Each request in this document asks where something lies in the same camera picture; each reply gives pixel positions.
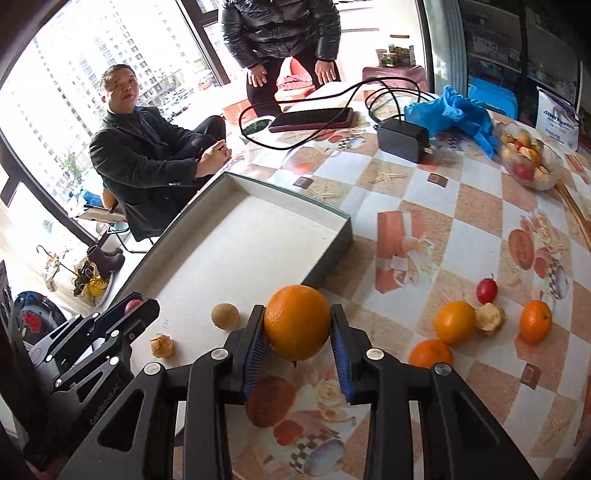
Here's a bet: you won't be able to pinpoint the yellow bundle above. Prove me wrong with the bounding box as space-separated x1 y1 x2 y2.
74 276 109 298

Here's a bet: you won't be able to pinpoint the printed checkered tablecloth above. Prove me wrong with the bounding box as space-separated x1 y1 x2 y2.
222 83 591 480

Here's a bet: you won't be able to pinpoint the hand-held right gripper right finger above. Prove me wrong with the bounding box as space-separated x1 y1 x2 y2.
329 303 541 480

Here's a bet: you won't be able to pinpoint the white shallow tray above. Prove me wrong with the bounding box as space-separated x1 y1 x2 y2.
99 172 354 370

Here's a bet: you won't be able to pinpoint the small mandarin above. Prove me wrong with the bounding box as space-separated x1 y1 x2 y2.
519 300 553 344
409 339 454 369

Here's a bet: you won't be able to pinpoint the smooth yellowish orange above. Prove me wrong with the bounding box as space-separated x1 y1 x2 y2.
434 301 476 346

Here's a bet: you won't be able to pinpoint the blue crate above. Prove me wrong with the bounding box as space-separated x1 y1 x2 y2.
468 78 516 116

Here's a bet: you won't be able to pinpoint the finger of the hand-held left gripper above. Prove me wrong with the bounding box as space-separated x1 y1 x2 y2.
30 298 161 371
52 331 134 408

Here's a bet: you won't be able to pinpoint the black power adapter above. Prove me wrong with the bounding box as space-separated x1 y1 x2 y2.
376 117 435 164

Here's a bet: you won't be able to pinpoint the phone in red case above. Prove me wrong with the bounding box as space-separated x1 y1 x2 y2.
269 107 354 134

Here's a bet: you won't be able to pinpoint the pink plastic stool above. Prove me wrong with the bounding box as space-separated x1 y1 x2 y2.
361 65 426 94

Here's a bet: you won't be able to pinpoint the brown kiwi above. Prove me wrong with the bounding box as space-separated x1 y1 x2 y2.
211 302 240 330

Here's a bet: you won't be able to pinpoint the folding chair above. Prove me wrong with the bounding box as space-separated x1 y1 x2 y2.
82 189 158 254

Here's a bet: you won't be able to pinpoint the glass bowl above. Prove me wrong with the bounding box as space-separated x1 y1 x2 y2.
493 121 564 191

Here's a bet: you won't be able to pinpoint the black cable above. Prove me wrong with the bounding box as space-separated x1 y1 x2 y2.
239 78 439 151

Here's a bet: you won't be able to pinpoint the small red fruit with stem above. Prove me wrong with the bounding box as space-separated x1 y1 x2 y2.
476 275 498 305

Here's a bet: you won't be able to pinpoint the white printed bag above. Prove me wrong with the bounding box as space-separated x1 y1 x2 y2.
536 88 581 151

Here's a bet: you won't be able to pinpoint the blue plastic bag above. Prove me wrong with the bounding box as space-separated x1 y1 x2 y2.
404 85 502 160

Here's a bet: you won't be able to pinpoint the large rough-skinned orange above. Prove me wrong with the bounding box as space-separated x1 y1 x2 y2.
263 285 332 361

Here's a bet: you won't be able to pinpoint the pile of mixed fruit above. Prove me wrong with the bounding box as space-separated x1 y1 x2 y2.
499 130 552 182

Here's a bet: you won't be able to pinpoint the folded umbrella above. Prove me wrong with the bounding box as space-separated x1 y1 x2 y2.
36 244 63 292

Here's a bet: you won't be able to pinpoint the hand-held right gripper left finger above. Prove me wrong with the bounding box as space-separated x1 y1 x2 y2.
58 305 269 480

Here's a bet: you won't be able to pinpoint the red chair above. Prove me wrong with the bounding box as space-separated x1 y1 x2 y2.
276 58 342 101

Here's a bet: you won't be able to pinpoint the dark boots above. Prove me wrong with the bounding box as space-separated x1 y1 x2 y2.
85 244 126 278

